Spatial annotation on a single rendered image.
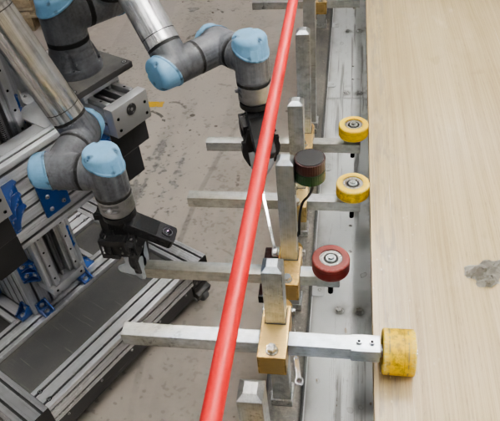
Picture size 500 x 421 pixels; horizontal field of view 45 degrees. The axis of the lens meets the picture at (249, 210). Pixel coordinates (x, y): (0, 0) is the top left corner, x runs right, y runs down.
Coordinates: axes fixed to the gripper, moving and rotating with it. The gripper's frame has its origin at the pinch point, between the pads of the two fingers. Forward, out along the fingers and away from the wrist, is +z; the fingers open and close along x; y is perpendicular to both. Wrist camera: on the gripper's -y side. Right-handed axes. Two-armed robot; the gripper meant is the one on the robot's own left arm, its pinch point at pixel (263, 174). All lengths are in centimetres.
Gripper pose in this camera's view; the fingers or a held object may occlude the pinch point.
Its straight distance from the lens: 145.3
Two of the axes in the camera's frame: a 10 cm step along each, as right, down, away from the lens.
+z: 0.8, 7.4, 6.6
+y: -2.1, -6.4, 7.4
